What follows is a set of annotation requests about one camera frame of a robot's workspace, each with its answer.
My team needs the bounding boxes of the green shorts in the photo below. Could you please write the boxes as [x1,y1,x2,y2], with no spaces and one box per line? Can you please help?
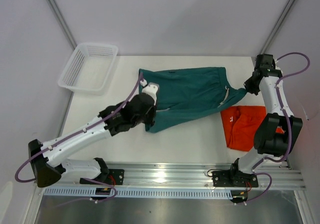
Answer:
[139,67,247,133]

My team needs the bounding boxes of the orange shorts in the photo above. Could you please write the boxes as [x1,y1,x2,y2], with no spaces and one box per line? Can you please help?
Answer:
[220,105,286,152]

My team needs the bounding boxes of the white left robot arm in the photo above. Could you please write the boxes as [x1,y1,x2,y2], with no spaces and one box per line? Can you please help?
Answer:
[28,92,157,188]

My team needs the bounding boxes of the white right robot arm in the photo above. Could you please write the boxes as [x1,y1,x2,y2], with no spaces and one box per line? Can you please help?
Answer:
[228,54,303,186]

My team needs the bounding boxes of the white plastic basket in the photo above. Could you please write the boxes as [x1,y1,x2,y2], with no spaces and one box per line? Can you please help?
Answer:
[57,42,119,95]

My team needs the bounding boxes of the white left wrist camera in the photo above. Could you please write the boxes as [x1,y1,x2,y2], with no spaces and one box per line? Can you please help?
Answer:
[140,78,160,106]

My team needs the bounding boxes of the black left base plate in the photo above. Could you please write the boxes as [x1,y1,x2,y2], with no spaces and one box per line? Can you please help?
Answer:
[79,169,125,186]

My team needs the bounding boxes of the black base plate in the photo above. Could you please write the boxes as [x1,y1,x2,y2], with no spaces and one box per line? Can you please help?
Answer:
[206,169,259,188]
[79,169,125,186]

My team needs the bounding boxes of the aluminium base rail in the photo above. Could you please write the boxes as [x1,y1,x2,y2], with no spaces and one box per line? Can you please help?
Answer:
[55,162,306,190]

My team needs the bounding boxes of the aluminium corner post right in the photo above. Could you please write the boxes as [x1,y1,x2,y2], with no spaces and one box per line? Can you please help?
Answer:
[258,0,298,54]

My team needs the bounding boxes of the aluminium corner post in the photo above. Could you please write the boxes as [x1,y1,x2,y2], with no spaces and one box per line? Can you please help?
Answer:
[258,0,298,54]
[46,0,77,49]

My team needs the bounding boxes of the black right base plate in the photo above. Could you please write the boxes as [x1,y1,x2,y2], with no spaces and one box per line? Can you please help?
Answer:
[206,169,259,188]

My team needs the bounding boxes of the white slotted cable duct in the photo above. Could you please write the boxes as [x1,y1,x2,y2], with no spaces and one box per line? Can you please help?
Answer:
[44,186,233,200]

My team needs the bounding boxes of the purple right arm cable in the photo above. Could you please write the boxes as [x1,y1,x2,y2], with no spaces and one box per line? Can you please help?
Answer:
[232,51,312,205]

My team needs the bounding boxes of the aluminium corner post left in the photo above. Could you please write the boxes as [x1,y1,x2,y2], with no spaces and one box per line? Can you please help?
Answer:
[46,0,77,49]

